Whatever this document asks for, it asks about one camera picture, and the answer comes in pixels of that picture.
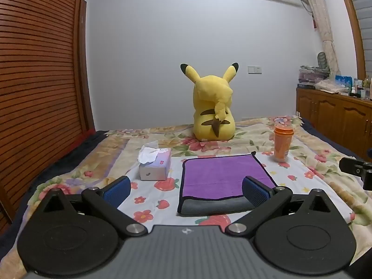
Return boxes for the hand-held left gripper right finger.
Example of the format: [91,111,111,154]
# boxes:
[226,176,339,236]

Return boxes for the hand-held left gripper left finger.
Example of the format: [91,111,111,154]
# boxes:
[35,176,148,236]

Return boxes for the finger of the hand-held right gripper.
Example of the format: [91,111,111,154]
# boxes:
[339,156,372,191]

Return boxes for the purple and grey towel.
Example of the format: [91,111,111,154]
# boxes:
[177,151,279,217]

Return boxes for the white strawberry print cloth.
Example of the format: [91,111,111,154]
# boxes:
[115,150,355,231]

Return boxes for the floral bed blanket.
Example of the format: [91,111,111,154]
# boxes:
[0,116,372,279]

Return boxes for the white tissue box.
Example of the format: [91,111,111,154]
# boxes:
[138,141,172,181]

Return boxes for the orange plastic cup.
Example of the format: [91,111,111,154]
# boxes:
[273,125,295,163]

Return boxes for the wooden cabinet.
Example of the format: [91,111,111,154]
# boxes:
[296,86,372,162]

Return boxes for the group of small bottles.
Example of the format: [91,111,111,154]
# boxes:
[349,75,372,100]

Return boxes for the beige cloth pile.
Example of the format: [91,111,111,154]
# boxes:
[315,78,349,95]

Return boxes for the blue printed box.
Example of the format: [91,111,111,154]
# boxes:
[335,75,353,94]

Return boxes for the yellow plush toy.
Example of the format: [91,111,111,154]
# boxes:
[180,62,239,142]

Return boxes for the stack of folded cloths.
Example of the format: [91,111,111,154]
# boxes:
[298,65,331,86]

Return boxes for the wooden slatted wardrobe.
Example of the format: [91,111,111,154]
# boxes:
[0,0,97,233]

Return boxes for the beige patterned curtain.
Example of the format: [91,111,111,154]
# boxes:
[296,0,342,78]

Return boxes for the grey window blinds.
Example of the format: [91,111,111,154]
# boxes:
[347,0,372,80]

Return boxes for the wooden window frame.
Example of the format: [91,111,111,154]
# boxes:
[334,0,367,80]

